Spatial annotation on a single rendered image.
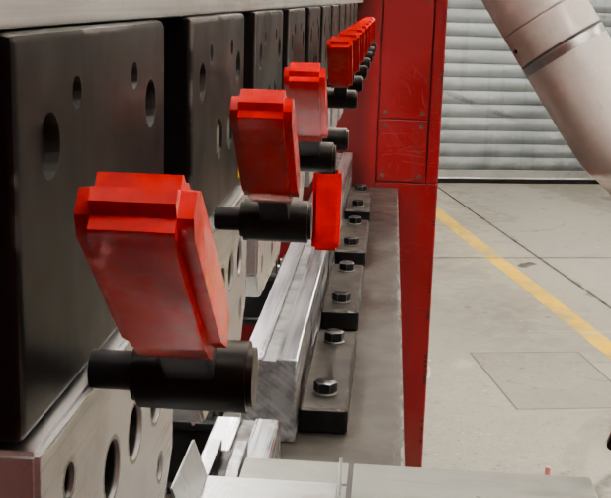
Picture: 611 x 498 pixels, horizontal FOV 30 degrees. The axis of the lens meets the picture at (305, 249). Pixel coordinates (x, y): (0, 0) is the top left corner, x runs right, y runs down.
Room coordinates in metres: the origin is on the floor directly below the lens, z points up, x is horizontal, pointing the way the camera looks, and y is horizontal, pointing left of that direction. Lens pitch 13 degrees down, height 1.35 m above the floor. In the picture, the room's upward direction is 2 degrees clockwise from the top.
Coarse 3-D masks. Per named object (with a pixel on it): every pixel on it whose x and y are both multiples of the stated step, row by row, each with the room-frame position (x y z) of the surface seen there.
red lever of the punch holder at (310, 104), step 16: (304, 64) 0.60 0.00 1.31; (288, 80) 0.60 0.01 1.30; (304, 80) 0.60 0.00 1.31; (320, 80) 0.60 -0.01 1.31; (288, 96) 0.61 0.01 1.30; (304, 96) 0.60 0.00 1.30; (320, 96) 0.61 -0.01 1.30; (304, 112) 0.61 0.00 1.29; (320, 112) 0.62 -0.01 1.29; (304, 128) 0.63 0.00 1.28; (320, 128) 0.62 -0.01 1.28; (304, 144) 0.65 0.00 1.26; (320, 144) 0.66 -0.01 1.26; (304, 160) 0.66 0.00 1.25; (320, 160) 0.66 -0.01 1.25
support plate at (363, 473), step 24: (312, 480) 0.77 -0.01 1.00; (336, 480) 0.77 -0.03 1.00; (360, 480) 0.77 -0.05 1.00; (384, 480) 0.77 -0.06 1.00; (408, 480) 0.78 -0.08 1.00; (432, 480) 0.78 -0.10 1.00; (456, 480) 0.78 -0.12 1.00; (480, 480) 0.78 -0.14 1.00; (504, 480) 0.78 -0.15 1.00; (528, 480) 0.78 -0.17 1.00; (552, 480) 0.78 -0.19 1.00; (576, 480) 0.78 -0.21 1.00
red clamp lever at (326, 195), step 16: (336, 128) 0.87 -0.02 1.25; (336, 144) 0.86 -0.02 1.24; (320, 176) 0.86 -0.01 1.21; (336, 176) 0.86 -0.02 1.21; (320, 192) 0.86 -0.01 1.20; (336, 192) 0.86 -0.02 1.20; (320, 208) 0.86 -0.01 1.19; (336, 208) 0.87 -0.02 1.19; (320, 224) 0.86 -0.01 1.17; (336, 224) 0.87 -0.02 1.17; (320, 240) 0.86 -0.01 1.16; (336, 240) 0.87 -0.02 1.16
